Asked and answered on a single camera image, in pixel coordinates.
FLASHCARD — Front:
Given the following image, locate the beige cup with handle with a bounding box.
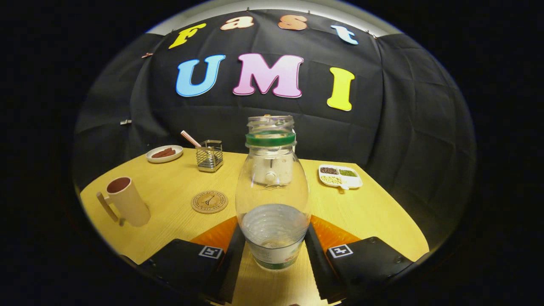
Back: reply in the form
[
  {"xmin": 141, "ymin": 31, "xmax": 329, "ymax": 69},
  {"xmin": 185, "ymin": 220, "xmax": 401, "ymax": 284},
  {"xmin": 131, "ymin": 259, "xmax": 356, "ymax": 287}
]
[{"xmin": 96, "ymin": 176, "xmax": 151, "ymax": 227}]

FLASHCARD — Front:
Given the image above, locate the white divided bean dish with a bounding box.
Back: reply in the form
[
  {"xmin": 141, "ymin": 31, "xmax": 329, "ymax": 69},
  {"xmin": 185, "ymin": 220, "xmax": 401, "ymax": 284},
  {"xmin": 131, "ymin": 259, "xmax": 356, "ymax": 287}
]
[{"xmin": 318, "ymin": 164, "xmax": 363, "ymax": 190}]

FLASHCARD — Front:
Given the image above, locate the wooden table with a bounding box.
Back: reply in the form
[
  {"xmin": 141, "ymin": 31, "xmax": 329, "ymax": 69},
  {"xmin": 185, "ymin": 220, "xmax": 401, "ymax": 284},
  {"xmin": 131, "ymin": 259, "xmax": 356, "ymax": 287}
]
[{"xmin": 80, "ymin": 149, "xmax": 430, "ymax": 306}]

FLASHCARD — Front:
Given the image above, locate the clear plastic juice bottle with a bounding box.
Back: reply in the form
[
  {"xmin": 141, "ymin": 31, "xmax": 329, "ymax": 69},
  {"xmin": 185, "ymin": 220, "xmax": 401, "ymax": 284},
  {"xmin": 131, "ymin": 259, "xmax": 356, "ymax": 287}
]
[{"xmin": 235, "ymin": 115, "xmax": 311, "ymax": 271}]

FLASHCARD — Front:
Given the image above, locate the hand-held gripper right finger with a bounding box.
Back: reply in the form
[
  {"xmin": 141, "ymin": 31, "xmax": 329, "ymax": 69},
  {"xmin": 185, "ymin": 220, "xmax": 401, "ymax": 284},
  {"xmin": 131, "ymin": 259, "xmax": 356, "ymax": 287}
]
[{"xmin": 304, "ymin": 215, "xmax": 415, "ymax": 303}]

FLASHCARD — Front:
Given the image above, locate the red striped straw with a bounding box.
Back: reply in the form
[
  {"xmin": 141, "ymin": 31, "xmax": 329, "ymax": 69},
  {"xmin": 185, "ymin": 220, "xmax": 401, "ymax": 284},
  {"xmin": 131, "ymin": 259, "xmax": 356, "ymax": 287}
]
[{"xmin": 181, "ymin": 130, "xmax": 202, "ymax": 148}]

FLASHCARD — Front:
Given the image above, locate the metal wire holder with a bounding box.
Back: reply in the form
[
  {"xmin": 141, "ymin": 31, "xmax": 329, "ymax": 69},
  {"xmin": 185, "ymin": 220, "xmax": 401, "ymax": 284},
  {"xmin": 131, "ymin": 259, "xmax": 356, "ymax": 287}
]
[{"xmin": 196, "ymin": 140, "xmax": 224, "ymax": 173}]

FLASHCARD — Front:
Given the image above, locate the round wooden coaster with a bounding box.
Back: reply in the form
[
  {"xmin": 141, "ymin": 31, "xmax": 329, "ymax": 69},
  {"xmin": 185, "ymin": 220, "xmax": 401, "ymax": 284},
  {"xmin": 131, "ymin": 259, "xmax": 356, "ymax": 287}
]
[{"xmin": 191, "ymin": 190, "xmax": 229, "ymax": 214}]

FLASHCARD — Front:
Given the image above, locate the small white plate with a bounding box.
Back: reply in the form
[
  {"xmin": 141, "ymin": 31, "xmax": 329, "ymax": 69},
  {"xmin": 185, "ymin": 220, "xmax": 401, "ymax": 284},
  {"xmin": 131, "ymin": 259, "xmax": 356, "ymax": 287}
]
[{"xmin": 146, "ymin": 145, "xmax": 184, "ymax": 164}]

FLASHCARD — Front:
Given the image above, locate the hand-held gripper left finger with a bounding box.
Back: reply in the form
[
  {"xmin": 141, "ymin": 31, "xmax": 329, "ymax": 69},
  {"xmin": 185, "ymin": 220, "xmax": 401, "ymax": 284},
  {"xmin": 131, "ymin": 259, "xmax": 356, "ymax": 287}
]
[{"xmin": 138, "ymin": 216, "xmax": 246, "ymax": 304}]

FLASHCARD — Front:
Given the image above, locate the black backdrop cloth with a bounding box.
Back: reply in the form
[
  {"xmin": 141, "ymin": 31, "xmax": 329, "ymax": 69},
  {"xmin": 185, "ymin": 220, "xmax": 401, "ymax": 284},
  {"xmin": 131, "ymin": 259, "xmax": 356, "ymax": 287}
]
[{"xmin": 72, "ymin": 8, "xmax": 476, "ymax": 251}]

